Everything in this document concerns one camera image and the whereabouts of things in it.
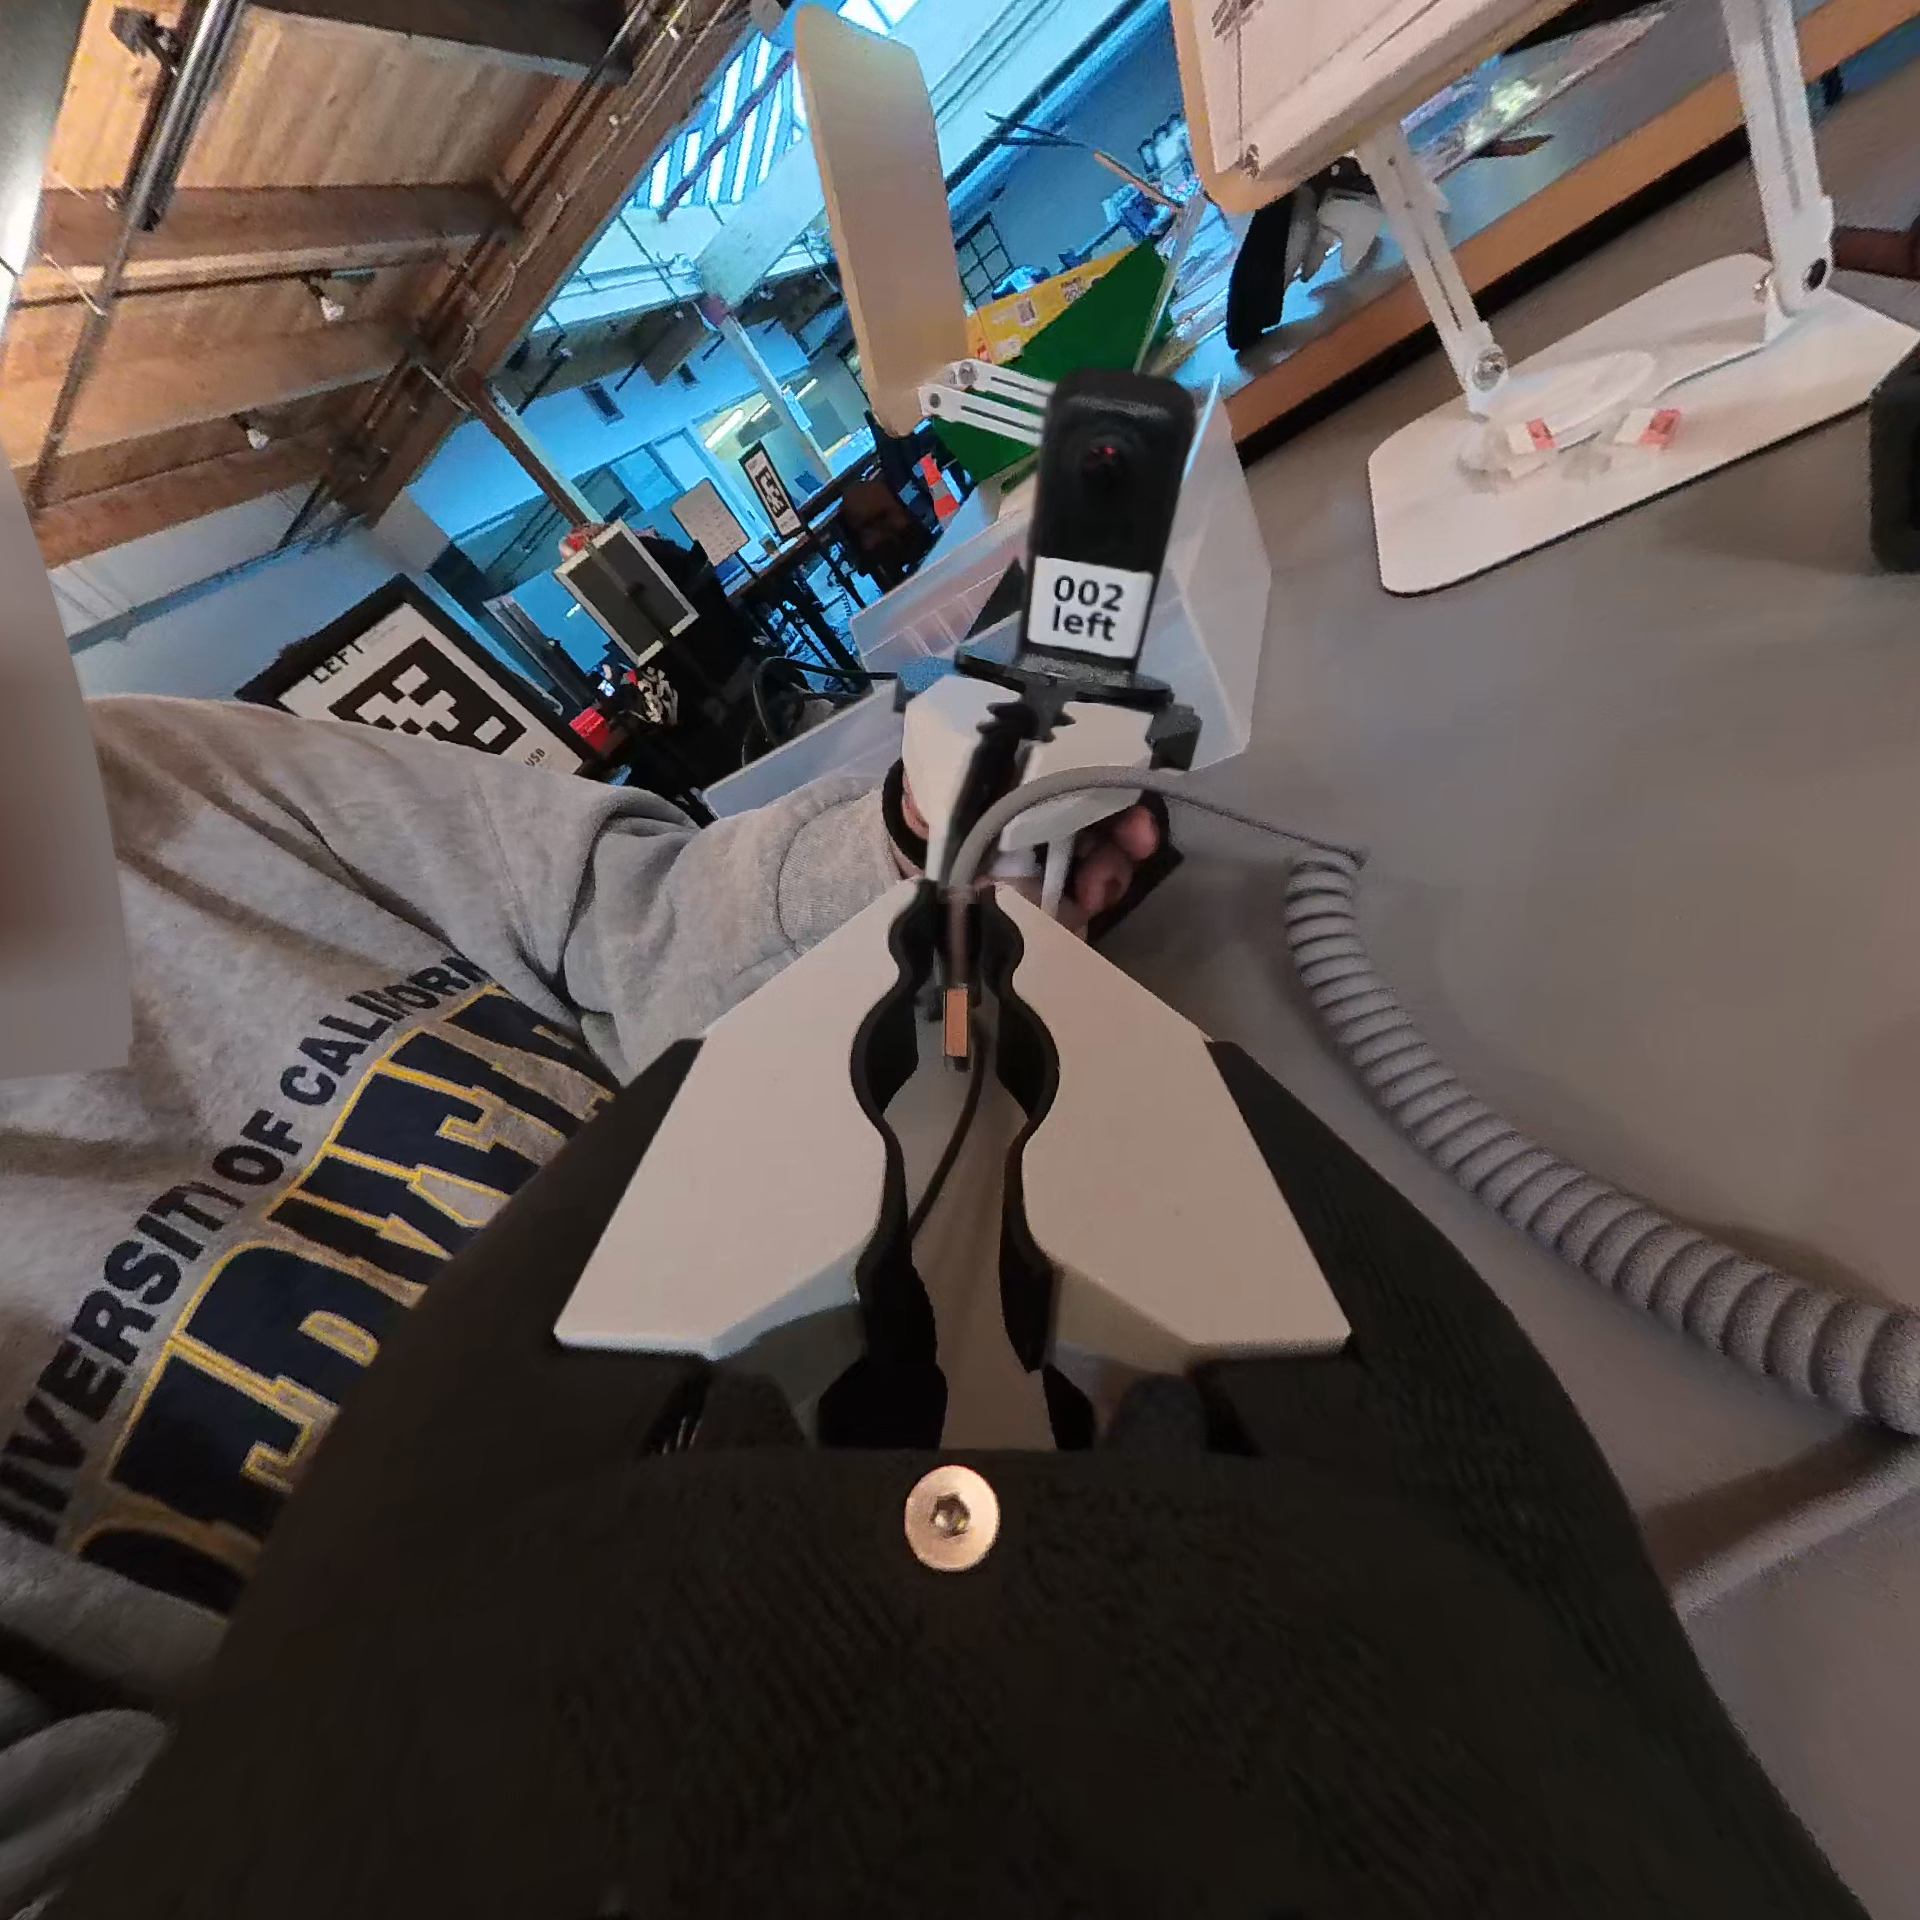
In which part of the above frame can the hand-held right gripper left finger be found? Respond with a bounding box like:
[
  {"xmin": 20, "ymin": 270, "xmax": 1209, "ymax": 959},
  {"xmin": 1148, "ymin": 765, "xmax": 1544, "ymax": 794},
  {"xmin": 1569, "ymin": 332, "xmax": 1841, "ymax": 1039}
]
[{"xmin": 552, "ymin": 882, "xmax": 952, "ymax": 1448}]

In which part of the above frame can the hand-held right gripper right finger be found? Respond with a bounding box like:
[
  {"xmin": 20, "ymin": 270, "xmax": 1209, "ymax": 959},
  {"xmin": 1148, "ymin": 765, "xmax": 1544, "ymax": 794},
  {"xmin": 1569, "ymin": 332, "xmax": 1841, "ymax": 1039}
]
[{"xmin": 968, "ymin": 886, "xmax": 1353, "ymax": 1448}]

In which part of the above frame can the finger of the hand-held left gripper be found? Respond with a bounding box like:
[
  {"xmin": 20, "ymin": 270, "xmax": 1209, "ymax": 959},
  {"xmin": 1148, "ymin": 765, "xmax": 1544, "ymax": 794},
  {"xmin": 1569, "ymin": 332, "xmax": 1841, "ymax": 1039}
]
[
  {"xmin": 995, "ymin": 704, "xmax": 1168, "ymax": 845},
  {"xmin": 900, "ymin": 689, "xmax": 1037, "ymax": 882}
]

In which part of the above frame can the grey usb cable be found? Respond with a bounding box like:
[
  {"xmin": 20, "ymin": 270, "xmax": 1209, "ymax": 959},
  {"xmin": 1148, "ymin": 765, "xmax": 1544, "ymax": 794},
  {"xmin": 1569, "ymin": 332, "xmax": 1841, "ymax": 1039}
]
[{"xmin": 921, "ymin": 765, "xmax": 1920, "ymax": 1433}]

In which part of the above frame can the person's left forearm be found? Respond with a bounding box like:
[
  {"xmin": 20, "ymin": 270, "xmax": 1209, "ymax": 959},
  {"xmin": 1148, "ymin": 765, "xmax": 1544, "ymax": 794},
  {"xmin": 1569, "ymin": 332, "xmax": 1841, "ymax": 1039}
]
[{"xmin": 450, "ymin": 773, "xmax": 916, "ymax": 1050}]

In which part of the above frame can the person's left hand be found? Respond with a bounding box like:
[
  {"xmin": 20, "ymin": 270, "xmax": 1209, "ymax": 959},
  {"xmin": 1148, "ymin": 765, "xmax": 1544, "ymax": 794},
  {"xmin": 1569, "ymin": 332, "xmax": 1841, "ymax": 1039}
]
[{"xmin": 1054, "ymin": 807, "xmax": 1163, "ymax": 920}]

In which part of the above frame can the clear plastic bin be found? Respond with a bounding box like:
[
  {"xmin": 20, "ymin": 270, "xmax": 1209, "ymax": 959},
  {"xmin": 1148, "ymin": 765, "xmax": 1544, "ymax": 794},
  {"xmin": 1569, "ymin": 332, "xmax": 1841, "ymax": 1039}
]
[{"xmin": 701, "ymin": 381, "xmax": 1273, "ymax": 824}]

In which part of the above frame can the green box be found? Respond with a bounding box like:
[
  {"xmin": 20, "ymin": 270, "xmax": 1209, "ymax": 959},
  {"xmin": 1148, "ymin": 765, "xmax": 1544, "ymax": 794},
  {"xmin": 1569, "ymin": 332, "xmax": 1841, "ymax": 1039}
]
[{"xmin": 961, "ymin": 237, "xmax": 1187, "ymax": 452}]

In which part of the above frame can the yellow box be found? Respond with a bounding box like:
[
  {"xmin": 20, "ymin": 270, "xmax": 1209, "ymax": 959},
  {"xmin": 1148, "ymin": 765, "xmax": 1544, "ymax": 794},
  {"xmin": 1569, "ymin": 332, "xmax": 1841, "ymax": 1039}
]
[{"xmin": 968, "ymin": 280, "xmax": 1086, "ymax": 365}]

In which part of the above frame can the small white framed monitor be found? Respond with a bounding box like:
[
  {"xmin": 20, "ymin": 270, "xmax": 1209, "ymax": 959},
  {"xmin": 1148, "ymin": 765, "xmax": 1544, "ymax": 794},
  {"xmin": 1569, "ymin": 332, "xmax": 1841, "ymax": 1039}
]
[{"xmin": 552, "ymin": 520, "xmax": 700, "ymax": 665}]

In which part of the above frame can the black framed tag board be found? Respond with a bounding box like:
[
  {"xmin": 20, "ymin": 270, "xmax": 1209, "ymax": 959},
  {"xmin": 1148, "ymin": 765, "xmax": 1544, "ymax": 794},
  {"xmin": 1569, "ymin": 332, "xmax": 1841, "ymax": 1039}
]
[{"xmin": 237, "ymin": 573, "xmax": 597, "ymax": 780}]

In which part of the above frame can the dark object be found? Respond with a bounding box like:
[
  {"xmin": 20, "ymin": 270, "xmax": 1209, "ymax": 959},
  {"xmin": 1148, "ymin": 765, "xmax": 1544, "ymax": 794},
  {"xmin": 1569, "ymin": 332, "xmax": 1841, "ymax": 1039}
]
[{"xmin": 1868, "ymin": 348, "xmax": 1920, "ymax": 576}]

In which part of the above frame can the metal ceiling pipe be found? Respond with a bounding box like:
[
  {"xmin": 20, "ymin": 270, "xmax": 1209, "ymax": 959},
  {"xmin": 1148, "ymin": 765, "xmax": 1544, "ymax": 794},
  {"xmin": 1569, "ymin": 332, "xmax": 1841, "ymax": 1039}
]
[{"xmin": 29, "ymin": 0, "xmax": 250, "ymax": 465}]

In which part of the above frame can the thin black cable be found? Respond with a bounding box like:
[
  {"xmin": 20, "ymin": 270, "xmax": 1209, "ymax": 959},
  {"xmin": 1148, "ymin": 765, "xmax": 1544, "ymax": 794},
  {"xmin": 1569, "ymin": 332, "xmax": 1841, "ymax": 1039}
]
[{"xmin": 897, "ymin": 975, "xmax": 995, "ymax": 1254}]

